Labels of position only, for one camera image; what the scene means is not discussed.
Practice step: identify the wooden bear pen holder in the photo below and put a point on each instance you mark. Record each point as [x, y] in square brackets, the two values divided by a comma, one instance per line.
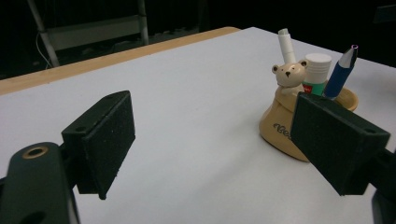
[278, 124]

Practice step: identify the green and white glue stick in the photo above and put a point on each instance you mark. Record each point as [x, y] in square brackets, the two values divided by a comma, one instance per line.
[317, 70]

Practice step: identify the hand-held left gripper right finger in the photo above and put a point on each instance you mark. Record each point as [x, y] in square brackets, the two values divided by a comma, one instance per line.
[336, 143]

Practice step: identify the white metal stand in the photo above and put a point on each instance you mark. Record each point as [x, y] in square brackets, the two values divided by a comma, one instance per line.
[93, 31]

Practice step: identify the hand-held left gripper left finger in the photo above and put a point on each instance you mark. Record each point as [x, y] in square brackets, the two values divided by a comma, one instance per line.
[106, 140]

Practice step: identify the blue pen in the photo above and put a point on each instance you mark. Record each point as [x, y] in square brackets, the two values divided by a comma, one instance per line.
[339, 76]

